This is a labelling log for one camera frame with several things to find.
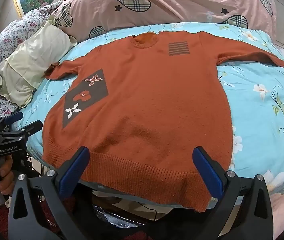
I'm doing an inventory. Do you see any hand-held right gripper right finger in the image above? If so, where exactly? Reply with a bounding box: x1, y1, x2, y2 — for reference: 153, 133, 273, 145
192, 146, 274, 240

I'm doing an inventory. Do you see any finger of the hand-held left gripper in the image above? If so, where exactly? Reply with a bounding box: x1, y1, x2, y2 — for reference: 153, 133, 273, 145
19, 120, 43, 140
0, 112, 24, 131

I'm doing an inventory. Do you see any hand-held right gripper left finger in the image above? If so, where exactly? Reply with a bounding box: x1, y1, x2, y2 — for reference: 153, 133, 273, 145
8, 146, 90, 240

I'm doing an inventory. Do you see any orange knit sweater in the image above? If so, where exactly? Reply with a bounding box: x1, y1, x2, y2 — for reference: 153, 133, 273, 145
43, 31, 284, 213

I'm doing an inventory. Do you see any cream pillow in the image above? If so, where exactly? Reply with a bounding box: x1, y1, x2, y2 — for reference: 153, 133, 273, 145
0, 15, 78, 109

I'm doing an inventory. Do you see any dark shiny object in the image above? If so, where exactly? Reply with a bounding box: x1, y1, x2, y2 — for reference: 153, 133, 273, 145
92, 202, 157, 230

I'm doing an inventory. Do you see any blue floral bedsheet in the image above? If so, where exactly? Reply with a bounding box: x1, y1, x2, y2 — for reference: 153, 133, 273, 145
17, 22, 284, 195

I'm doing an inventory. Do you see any white pink floral cloth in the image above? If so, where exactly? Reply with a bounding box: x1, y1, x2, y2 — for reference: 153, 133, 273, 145
0, 0, 65, 120

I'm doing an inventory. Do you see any pink quilt with plaid hearts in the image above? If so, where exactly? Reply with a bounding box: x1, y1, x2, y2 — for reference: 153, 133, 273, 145
51, 0, 277, 43

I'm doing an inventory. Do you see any thin black cable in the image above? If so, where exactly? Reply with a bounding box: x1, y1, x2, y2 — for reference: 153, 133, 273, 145
142, 203, 158, 222

